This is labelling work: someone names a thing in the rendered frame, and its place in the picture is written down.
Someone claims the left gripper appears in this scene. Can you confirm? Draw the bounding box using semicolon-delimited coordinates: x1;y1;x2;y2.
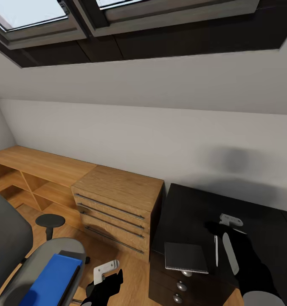
86;269;123;304

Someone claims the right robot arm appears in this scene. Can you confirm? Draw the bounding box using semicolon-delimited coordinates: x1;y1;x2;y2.
203;214;285;306

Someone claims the folder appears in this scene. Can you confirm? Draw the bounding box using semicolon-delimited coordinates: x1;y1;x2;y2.
18;254;83;306

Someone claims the notebook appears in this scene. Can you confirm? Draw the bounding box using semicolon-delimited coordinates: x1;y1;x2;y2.
165;242;208;274

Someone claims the swivel chair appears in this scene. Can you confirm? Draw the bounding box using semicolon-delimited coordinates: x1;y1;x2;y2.
0;195;90;306

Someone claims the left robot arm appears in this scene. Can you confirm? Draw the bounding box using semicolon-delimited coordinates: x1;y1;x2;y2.
80;260;123;306

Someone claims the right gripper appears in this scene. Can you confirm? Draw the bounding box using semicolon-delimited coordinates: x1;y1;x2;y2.
203;220;228;240

